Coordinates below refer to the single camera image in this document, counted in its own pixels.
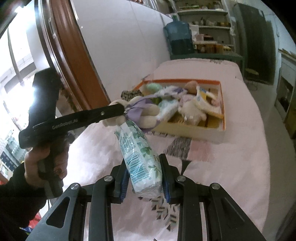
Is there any small round stool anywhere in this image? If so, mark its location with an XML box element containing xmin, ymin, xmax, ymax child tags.
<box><xmin>245</xmin><ymin>68</ymin><xmax>260</xmax><ymax>91</ymax></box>

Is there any plush bear pink dress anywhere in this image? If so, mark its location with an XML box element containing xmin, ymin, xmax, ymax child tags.
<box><xmin>179</xmin><ymin>94</ymin><xmax>208</xmax><ymax>126</ymax></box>

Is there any dark refrigerator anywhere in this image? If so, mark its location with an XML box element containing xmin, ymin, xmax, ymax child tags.
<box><xmin>231</xmin><ymin>2</ymin><xmax>277</xmax><ymax>84</ymax></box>

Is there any plush bear lavender dress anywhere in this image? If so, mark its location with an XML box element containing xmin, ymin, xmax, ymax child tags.
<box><xmin>103</xmin><ymin>87</ymin><xmax>181</xmax><ymax>135</ymax></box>

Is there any yellow white packet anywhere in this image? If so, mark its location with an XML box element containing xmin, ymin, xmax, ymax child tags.
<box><xmin>203</xmin><ymin>102</ymin><xmax>225</xmax><ymax>119</ymax></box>
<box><xmin>195</xmin><ymin>87</ymin><xmax>219</xmax><ymax>107</ymax></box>

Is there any person's left forearm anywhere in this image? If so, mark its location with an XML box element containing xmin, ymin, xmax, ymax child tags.
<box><xmin>0</xmin><ymin>162</ymin><xmax>50</xmax><ymax>241</ymax></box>

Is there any kitchen counter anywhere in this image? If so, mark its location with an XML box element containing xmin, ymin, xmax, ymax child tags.
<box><xmin>275</xmin><ymin>48</ymin><xmax>296</xmax><ymax>133</ymax></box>

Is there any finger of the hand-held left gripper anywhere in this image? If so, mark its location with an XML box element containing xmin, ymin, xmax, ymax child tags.
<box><xmin>88</xmin><ymin>103</ymin><xmax>127</xmax><ymax>123</ymax></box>

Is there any blue water jug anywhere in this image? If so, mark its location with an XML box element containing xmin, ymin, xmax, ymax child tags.
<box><xmin>164</xmin><ymin>20</ymin><xmax>195</xmax><ymax>55</ymax></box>

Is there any beige makeup sponge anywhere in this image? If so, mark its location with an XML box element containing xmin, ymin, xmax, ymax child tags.
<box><xmin>185</xmin><ymin>80</ymin><xmax>200</xmax><ymax>95</ymax></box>

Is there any green shelf unit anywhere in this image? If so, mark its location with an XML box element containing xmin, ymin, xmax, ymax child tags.
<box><xmin>177</xmin><ymin>0</ymin><xmax>236</xmax><ymax>47</ymax></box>

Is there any person's left hand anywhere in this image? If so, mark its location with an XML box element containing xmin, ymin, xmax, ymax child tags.
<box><xmin>24</xmin><ymin>146</ymin><xmax>70</xmax><ymax>188</ymax></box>

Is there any wooden door frame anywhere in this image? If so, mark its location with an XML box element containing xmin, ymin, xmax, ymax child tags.
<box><xmin>35</xmin><ymin>0</ymin><xmax>112</xmax><ymax>112</ymax></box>

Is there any row of jars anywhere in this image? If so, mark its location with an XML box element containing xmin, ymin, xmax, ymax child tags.
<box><xmin>196</xmin><ymin>41</ymin><xmax>232</xmax><ymax>53</ymax></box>

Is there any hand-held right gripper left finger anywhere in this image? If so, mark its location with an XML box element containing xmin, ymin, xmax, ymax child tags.
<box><xmin>25</xmin><ymin>160</ymin><xmax>130</xmax><ymax>241</ymax></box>

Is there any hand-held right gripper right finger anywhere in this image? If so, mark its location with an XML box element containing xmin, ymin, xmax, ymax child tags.
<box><xmin>159</xmin><ymin>153</ymin><xmax>266</xmax><ymax>241</ymax></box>

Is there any floral tissue pack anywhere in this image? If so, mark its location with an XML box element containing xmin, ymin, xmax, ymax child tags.
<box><xmin>114</xmin><ymin>122</ymin><xmax>164</xmax><ymax>200</ymax></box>
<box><xmin>159</xmin><ymin>98</ymin><xmax>180</xmax><ymax>121</ymax></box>

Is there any green low table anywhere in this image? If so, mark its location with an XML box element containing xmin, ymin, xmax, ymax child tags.
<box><xmin>170</xmin><ymin>51</ymin><xmax>245</xmax><ymax>70</ymax></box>

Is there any leopard print scrunchie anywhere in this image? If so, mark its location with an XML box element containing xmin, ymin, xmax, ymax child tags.
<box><xmin>121</xmin><ymin>90</ymin><xmax>142</xmax><ymax>100</ymax></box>

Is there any shallow cardboard box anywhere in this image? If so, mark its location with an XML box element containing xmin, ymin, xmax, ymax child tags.
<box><xmin>136</xmin><ymin>79</ymin><xmax>227</xmax><ymax>143</ymax></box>

